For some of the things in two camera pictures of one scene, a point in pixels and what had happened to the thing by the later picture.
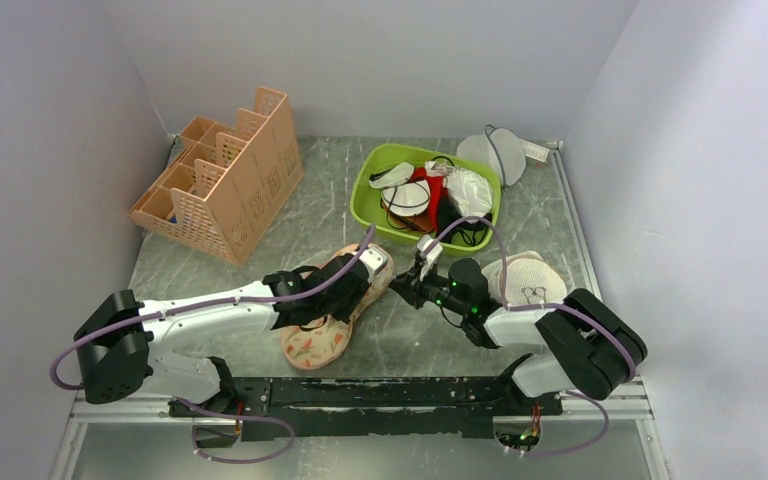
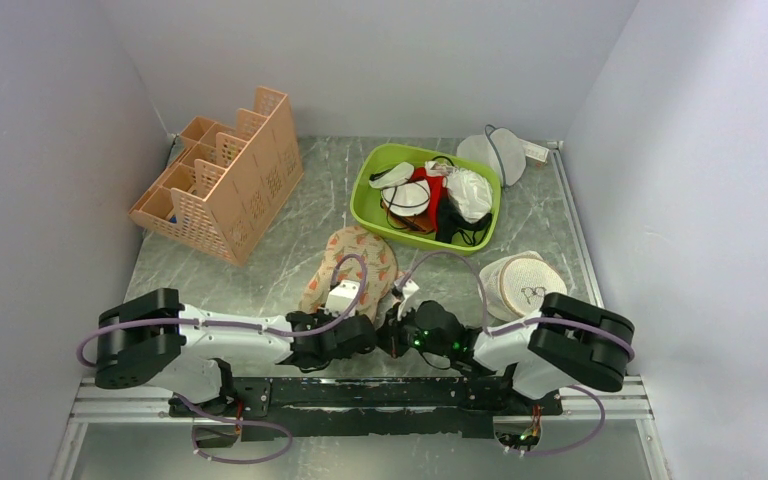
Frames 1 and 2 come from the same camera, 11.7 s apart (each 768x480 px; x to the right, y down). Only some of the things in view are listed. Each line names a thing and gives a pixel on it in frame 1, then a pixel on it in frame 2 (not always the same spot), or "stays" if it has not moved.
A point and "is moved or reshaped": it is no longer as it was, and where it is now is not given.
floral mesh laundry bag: x=327 y=343 is moved or reshaped
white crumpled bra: x=471 y=193 stays
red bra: x=437 y=192 stays
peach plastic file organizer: x=226 y=183 stays
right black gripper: x=410 y=286 to x=389 y=333
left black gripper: x=344 y=314 to x=321 y=317
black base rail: x=379 y=406 stays
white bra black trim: x=400 y=194 stays
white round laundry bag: x=499 y=148 stays
